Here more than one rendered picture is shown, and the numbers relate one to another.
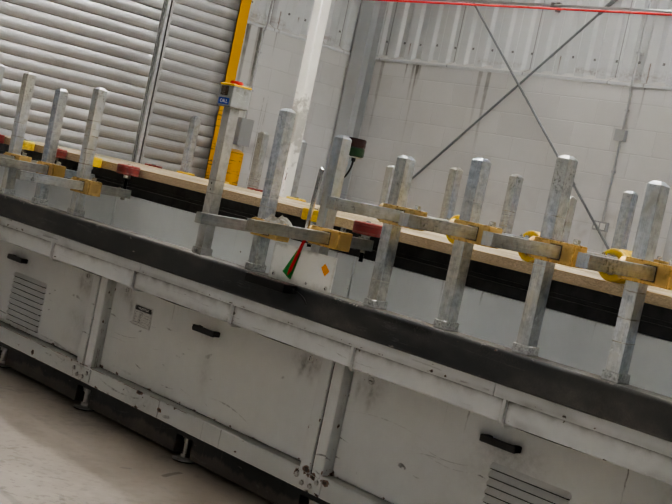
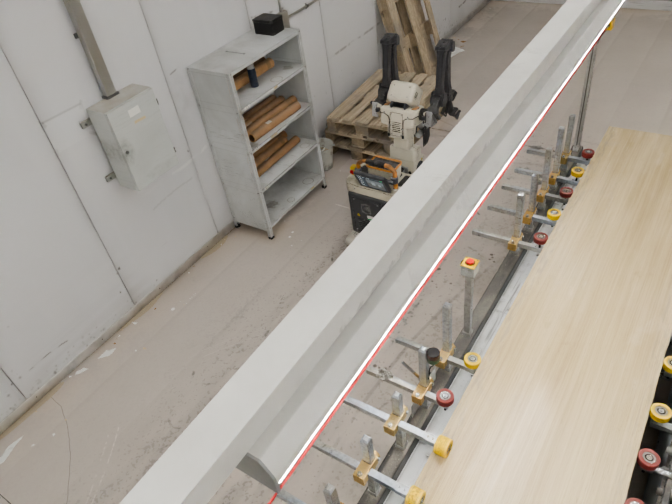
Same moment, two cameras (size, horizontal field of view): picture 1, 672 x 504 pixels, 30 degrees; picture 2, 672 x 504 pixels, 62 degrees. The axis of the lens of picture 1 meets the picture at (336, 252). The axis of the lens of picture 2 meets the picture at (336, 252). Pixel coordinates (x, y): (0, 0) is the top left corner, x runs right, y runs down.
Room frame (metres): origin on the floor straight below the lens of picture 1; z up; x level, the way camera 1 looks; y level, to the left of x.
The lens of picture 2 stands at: (2.91, -1.49, 3.10)
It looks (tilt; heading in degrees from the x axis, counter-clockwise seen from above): 40 degrees down; 83
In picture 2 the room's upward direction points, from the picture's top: 10 degrees counter-clockwise
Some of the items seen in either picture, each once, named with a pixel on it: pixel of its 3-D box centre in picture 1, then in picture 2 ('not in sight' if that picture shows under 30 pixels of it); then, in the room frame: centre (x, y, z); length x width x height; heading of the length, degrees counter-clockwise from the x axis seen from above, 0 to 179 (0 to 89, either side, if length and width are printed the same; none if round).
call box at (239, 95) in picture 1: (233, 97); (469, 268); (3.78, 0.40, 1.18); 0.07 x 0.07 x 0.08; 44
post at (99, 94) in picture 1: (87, 156); (518, 225); (4.32, 0.91, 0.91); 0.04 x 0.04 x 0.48; 44
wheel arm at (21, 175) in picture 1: (75, 185); (506, 240); (4.26, 0.91, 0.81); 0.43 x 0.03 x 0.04; 134
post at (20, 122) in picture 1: (17, 135); (545, 179); (4.68, 1.25, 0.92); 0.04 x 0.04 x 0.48; 44
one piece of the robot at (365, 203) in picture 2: not in sight; (388, 199); (3.80, 1.90, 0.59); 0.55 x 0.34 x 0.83; 133
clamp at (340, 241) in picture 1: (328, 237); (423, 390); (3.40, 0.03, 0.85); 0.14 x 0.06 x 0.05; 44
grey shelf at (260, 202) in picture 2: not in sight; (265, 135); (3.03, 3.00, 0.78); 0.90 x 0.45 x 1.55; 44
